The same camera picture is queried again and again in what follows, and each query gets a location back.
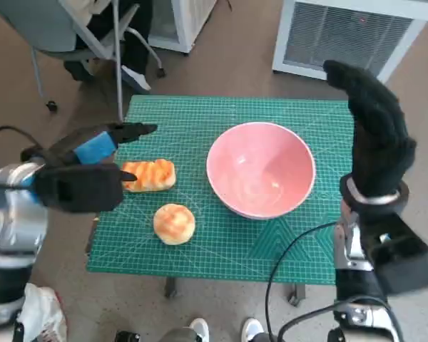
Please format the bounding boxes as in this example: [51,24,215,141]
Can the black table leg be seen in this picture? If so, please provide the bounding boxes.
[163,276,179,299]
[287,283,307,306]

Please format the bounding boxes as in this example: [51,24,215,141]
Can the rectangular striped toy bread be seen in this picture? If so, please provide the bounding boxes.
[121,159,177,193]

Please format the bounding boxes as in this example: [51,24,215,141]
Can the standing person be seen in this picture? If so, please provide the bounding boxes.
[160,316,268,342]

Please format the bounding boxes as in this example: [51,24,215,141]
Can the large white vented cabinet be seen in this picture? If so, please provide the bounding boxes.
[272,0,427,83]

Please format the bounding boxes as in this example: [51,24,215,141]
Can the round toy bread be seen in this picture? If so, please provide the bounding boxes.
[153,203,196,246]

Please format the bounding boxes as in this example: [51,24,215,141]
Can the seated person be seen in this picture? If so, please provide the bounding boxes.
[62,0,154,92]

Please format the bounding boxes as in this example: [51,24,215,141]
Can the grey office chair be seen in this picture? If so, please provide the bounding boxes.
[0,0,166,114]

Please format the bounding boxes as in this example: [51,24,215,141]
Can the pink bowl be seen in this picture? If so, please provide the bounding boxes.
[205,122,315,220]

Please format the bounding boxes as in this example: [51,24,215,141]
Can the green cutting mat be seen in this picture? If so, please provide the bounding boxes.
[85,94,360,286]

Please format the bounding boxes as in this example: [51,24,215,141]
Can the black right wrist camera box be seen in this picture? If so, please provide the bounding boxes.
[363,213,428,296]

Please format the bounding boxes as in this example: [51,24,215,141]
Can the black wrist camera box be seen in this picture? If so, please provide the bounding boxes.
[363,213,428,296]
[34,163,124,214]

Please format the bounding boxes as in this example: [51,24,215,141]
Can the white crumpled bag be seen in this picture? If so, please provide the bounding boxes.
[19,283,69,342]

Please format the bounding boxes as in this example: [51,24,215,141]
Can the short black right arm cable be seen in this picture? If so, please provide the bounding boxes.
[277,295,404,342]

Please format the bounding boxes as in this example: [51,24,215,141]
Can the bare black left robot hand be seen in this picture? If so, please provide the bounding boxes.
[21,122,158,182]

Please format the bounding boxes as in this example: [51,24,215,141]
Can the silver metal pole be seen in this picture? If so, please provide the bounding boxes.
[112,0,125,122]

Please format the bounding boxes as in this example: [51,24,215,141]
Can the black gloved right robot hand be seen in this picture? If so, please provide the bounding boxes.
[322,59,417,198]

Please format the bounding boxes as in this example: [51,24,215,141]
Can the small white vented cabinet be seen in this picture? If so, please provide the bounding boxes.
[148,0,218,54]

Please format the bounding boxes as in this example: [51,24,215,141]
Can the long black right arm cable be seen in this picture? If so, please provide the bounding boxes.
[265,221,343,342]

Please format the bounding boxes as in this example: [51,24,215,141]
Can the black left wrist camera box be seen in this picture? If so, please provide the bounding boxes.
[34,163,124,214]

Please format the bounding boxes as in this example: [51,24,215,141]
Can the small black device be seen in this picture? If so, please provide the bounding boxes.
[114,330,141,342]

